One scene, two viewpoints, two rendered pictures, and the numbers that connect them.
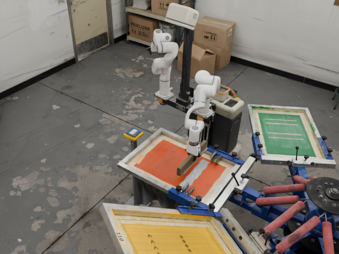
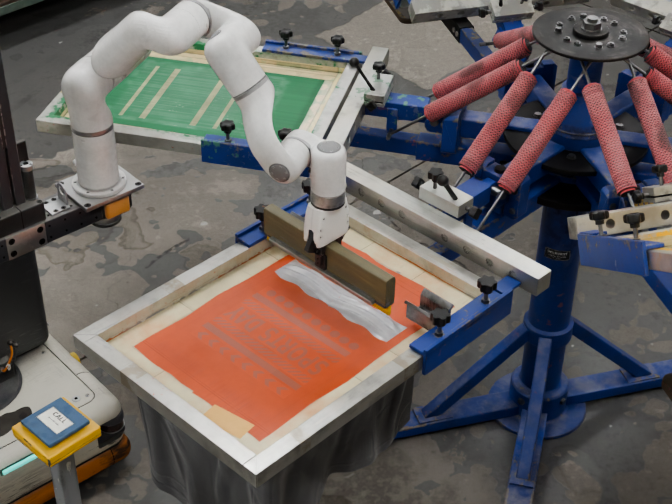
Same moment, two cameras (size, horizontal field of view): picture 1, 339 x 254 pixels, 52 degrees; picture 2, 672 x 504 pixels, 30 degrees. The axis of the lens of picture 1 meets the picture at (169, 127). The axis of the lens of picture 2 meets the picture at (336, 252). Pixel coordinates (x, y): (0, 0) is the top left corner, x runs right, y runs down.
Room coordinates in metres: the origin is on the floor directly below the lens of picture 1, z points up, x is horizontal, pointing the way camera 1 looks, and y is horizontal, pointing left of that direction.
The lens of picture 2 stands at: (1.50, 2.00, 2.76)
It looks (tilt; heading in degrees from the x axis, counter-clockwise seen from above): 37 degrees down; 281
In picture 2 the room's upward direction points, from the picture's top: 1 degrees clockwise
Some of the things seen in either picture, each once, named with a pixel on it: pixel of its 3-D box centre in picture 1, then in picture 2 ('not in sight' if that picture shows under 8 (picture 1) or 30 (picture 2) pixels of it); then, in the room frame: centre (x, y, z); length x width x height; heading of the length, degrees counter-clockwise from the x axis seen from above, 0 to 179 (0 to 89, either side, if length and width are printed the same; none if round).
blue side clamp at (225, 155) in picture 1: (223, 157); (287, 223); (2.10, -0.45, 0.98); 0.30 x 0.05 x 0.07; 57
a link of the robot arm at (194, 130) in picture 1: (196, 130); (313, 160); (1.98, -0.20, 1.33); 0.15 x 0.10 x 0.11; 169
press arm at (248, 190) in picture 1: (247, 192); (459, 203); (1.69, -0.57, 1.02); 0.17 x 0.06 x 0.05; 57
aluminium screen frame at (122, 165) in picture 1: (180, 165); (296, 320); (2.00, -0.10, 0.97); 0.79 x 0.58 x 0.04; 57
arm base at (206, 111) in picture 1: (205, 103); (92, 152); (2.52, -0.30, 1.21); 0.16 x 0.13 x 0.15; 142
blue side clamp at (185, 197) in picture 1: (187, 200); (461, 326); (1.63, -0.15, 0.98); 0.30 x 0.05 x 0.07; 57
